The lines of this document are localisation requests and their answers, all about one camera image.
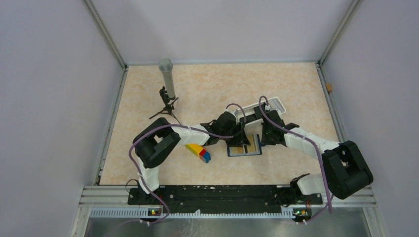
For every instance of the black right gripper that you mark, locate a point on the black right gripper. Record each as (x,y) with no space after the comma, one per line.
(265,140)

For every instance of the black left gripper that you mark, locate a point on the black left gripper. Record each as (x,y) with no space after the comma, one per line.
(240,138)

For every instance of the gold credit card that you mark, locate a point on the gold credit card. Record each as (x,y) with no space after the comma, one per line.
(237,151)
(253,148)

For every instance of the dark blue card holder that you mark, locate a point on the dark blue card holder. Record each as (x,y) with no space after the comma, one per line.
(245,154)

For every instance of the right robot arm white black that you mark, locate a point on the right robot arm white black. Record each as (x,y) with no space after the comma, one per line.
(344,170)

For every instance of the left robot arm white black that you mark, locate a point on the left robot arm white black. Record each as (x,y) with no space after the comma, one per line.
(153,145)

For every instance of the black card in tray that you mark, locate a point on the black card in tray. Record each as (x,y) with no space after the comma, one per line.
(254,117)

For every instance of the red blue toy brick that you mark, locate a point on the red blue toy brick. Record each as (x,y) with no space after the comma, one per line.
(205,156)

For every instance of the yellow green toy brick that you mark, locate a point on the yellow green toy brick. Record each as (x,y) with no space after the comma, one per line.
(195,149)

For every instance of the black mini tripod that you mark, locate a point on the black mini tripod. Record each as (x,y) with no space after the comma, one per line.
(169,105)

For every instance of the grey microphone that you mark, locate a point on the grey microphone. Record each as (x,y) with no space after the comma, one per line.
(166,67)

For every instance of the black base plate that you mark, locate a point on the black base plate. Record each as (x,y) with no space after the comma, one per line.
(223,199)

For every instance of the aluminium frame rail right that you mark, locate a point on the aluminium frame rail right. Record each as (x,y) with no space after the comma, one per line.
(328,68)

